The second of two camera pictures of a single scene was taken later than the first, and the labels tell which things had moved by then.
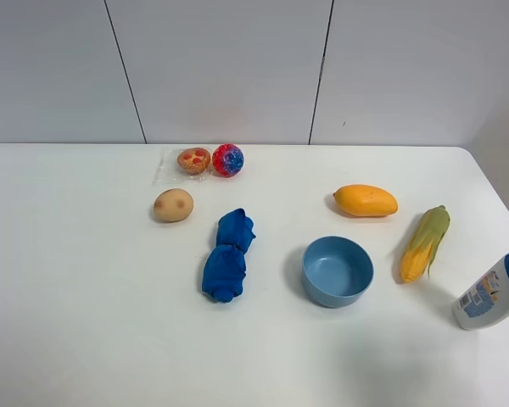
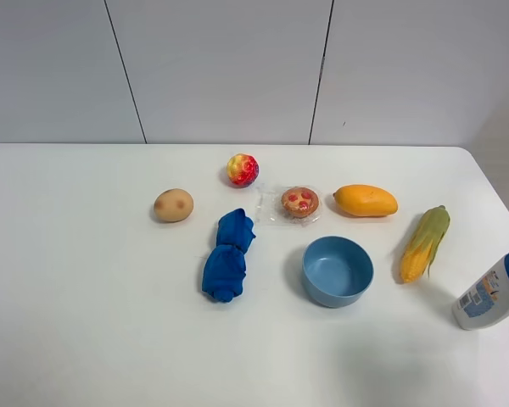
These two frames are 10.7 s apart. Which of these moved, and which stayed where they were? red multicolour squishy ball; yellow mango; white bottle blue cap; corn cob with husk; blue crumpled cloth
Moved: red multicolour squishy ball
Stayed: corn cob with husk; white bottle blue cap; blue crumpled cloth; yellow mango
